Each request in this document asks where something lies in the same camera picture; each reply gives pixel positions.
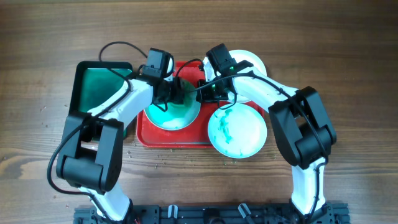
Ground white plate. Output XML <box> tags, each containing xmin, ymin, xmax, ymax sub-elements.
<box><xmin>207</xmin><ymin>103</ymin><xmax>267</xmax><ymax>159</ymax></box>
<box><xmin>202</xmin><ymin>49</ymin><xmax>268</xmax><ymax>104</ymax></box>
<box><xmin>144</xmin><ymin>88</ymin><xmax>201</xmax><ymax>131</ymax></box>

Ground green sponge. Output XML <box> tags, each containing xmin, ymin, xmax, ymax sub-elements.
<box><xmin>180</xmin><ymin>79</ymin><xmax>196</xmax><ymax>106</ymax></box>

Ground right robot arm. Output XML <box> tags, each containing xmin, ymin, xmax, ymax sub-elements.
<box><xmin>197</xmin><ymin>44</ymin><xmax>336</xmax><ymax>223</ymax></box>

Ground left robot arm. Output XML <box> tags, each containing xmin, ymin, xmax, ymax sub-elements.
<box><xmin>47</xmin><ymin>48</ymin><xmax>174</xmax><ymax>223</ymax></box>

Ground red plastic tray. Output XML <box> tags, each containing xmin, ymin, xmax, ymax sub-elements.
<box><xmin>136</xmin><ymin>62</ymin><xmax>265</xmax><ymax>148</ymax></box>

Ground dark green plastic tray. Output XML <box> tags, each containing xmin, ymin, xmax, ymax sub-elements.
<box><xmin>68</xmin><ymin>61</ymin><xmax>132</xmax><ymax>114</ymax></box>

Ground right black cable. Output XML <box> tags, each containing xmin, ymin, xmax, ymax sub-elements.
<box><xmin>174</xmin><ymin>58</ymin><xmax>330</xmax><ymax>218</ymax></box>

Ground black cable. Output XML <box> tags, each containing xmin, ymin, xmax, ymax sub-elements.
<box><xmin>174</xmin><ymin>58</ymin><xmax>330</xmax><ymax>218</ymax></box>
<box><xmin>46</xmin><ymin>41</ymin><xmax>170</xmax><ymax>223</ymax></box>

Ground left black cable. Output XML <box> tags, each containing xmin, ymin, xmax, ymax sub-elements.
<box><xmin>46</xmin><ymin>41</ymin><xmax>170</xmax><ymax>223</ymax></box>

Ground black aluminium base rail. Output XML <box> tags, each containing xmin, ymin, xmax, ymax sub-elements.
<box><xmin>73</xmin><ymin>202</ymin><xmax>351</xmax><ymax>224</ymax></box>

